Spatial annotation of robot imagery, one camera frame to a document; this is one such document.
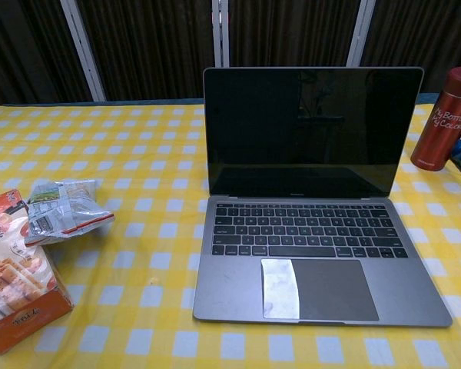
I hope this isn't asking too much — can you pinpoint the white frame post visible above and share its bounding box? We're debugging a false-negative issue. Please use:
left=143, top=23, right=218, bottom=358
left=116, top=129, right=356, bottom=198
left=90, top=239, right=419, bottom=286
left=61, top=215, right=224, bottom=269
left=341, top=0, right=377, bottom=96
left=211, top=0, right=231, bottom=98
left=59, top=0, right=107, bottom=102

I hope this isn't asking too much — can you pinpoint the grey laptop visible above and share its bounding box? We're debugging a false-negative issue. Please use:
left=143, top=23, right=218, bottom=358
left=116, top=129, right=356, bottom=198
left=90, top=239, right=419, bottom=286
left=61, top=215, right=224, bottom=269
left=192, top=66, right=453, bottom=330

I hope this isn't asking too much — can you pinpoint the yellow white checkered tablecloth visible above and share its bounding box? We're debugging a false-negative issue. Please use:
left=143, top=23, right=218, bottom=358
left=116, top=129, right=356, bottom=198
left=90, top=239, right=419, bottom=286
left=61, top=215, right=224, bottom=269
left=0, top=101, right=461, bottom=369

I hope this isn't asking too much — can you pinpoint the red metal bottle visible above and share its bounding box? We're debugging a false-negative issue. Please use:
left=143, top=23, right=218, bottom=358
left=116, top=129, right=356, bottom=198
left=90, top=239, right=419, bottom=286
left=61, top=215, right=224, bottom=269
left=410, top=66, right=461, bottom=172

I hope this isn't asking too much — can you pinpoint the orange snack box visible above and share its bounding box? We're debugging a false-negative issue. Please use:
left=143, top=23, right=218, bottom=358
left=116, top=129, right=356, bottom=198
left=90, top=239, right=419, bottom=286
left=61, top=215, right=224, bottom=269
left=0, top=188, right=75, bottom=354

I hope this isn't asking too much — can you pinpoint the crumpled silver snack bag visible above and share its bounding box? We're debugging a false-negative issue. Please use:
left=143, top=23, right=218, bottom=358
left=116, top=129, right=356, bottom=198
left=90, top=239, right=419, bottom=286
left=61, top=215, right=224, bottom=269
left=24, top=179, right=115, bottom=248

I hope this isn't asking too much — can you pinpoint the white sticker on trackpad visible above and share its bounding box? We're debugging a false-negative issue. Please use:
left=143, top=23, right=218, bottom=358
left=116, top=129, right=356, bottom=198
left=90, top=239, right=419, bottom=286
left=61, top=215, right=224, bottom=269
left=260, top=258, right=301, bottom=320

